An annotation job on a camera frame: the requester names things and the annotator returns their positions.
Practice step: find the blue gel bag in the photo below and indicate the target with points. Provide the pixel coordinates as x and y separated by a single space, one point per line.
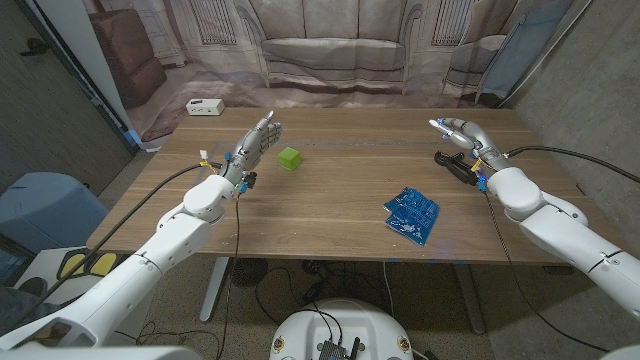
412 215

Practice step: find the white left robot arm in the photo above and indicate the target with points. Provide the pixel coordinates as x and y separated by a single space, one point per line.
175 240

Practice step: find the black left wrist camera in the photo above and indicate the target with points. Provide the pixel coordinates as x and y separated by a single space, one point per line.
247 181

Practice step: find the blue-grey bin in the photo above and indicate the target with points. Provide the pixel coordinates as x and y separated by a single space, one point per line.
50 210

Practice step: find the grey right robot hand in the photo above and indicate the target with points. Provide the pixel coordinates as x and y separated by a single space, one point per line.
472 137

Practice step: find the black grip strengthener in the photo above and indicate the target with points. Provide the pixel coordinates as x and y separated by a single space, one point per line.
457 167

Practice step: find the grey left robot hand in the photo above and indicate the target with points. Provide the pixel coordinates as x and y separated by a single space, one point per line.
250 147

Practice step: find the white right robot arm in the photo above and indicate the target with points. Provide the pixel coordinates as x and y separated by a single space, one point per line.
560 230

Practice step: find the round black floor fan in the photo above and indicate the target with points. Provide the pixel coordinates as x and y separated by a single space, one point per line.
248 272

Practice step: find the white and yellow board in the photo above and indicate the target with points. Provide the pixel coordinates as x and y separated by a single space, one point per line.
75 264

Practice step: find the blue folding panel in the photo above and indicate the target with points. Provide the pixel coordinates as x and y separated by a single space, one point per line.
525 50

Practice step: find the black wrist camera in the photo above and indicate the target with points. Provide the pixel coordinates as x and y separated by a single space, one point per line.
247 181
480 182

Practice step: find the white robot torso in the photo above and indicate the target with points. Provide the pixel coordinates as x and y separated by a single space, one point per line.
340 325

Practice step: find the white table leg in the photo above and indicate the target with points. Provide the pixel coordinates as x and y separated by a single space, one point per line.
214 290
470 300

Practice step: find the person's dark trouser leg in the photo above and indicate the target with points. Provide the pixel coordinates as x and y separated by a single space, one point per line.
12 312

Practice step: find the printed living room backdrop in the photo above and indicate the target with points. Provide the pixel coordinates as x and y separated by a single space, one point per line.
330 50

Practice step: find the small white box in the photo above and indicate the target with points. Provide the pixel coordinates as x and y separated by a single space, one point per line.
205 107

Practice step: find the green cube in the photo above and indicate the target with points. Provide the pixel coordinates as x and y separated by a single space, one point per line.
289 159

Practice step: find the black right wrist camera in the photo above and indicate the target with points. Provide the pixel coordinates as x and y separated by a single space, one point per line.
480 182

